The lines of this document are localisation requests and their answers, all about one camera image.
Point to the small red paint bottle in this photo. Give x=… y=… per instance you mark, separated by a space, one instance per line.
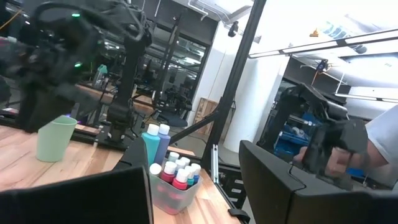
x=169 y=169
x=181 y=177

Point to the small green paint bottle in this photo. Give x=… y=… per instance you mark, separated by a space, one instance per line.
x=173 y=155

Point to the office chair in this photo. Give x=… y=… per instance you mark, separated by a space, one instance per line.
x=174 y=119

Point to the wooden crate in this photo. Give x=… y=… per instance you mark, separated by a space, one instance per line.
x=206 y=115

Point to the small emerald paint bottle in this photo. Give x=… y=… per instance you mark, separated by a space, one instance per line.
x=155 y=169

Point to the person's hand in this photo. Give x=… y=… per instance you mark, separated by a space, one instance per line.
x=337 y=161

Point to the light green plastic cup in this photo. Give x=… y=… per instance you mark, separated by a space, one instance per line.
x=56 y=143

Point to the clear plastic container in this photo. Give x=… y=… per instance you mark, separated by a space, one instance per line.
x=174 y=202

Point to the large purple paint bottle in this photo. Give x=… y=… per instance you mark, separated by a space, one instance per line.
x=164 y=143

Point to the blue storage bin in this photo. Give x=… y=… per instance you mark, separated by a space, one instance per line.
x=286 y=146

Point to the clear bottle teal cap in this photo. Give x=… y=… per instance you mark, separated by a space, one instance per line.
x=101 y=77

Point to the white pillar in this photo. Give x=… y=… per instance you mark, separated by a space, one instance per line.
x=258 y=102

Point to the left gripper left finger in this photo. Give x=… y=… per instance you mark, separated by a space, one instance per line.
x=77 y=199

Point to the large teal paint bottle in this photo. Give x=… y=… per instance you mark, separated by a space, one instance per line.
x=151 y=146

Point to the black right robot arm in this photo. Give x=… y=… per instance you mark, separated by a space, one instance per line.
x=127 y=77

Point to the small blue paint bottle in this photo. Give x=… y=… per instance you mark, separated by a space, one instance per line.
x=186 y=160
x=196 y=168

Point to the small teal paint bottle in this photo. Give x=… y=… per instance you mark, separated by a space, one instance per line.
x=189 y=170

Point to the black mounted camera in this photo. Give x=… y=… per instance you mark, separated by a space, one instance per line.
x=233 y=29

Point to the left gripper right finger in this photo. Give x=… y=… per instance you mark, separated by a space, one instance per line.
x=280 y=193

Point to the person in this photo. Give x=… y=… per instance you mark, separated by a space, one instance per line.
x=385 y=133

